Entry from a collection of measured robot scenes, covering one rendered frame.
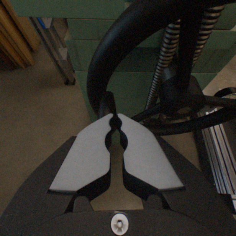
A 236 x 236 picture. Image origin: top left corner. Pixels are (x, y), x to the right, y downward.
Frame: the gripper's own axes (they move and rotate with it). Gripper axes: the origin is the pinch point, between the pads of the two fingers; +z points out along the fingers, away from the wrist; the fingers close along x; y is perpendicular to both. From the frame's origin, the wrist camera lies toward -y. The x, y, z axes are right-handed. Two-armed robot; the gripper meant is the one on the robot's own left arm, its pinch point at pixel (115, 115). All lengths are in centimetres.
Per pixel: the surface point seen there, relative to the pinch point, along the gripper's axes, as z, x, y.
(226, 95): 23.5, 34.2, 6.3
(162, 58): 11.4, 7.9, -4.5
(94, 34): 22.5, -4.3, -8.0
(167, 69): 11.2, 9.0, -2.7
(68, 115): 87, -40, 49
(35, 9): 20.3, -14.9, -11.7
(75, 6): 20.1, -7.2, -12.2
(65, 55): 113, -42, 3
